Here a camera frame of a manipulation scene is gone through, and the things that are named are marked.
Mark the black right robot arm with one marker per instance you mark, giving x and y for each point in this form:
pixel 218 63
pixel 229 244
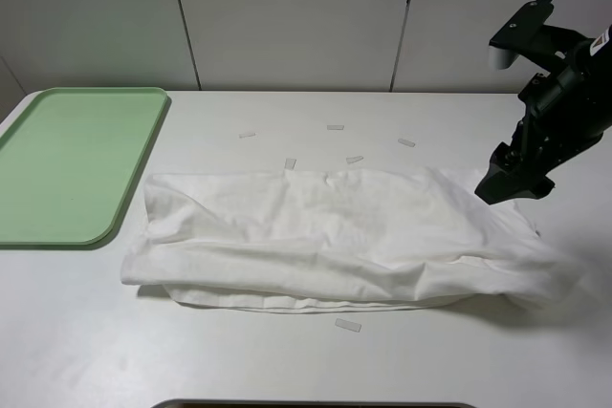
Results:
pixel 566 113

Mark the green plastic tray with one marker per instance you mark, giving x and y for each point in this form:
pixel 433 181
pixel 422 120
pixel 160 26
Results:
pixel 70 163

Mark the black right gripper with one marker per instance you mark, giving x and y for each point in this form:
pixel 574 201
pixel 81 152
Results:
pixel 565 115

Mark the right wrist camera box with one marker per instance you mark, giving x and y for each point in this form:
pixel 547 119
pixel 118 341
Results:
pixel 525 34

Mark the white short sleeve shirt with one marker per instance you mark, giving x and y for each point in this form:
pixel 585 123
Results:
pixel 353 240

